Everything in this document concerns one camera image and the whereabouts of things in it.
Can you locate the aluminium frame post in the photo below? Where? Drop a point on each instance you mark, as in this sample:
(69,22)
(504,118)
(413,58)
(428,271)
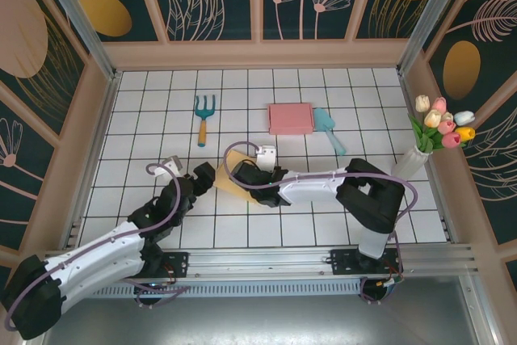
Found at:
(436,13)
(81,22)

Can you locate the grey metal sheet panel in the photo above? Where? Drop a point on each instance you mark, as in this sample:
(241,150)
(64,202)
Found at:
(258,322)

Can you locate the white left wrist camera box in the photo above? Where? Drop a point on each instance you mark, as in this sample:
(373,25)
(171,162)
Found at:
(173,165)

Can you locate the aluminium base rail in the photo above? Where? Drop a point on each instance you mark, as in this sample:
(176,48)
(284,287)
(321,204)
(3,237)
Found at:
(258,260)

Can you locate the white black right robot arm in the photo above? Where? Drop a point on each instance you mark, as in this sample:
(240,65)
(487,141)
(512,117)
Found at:
(363,195)

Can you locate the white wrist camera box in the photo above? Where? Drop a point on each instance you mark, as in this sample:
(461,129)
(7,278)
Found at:
(173,165)
(267,157)

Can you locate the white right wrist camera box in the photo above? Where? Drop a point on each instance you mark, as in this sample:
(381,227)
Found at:
(267,157)

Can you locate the pink paper box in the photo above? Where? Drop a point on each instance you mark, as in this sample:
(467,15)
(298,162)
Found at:
(291,119)

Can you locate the artificial tulip bouquet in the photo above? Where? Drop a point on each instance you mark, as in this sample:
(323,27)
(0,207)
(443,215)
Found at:
(438,127)

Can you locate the light blue plastic trowel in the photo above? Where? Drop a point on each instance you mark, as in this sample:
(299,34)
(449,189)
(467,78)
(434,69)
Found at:
(325,123)

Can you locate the white ribbed vase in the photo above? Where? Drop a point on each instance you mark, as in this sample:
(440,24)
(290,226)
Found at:
(410,165)

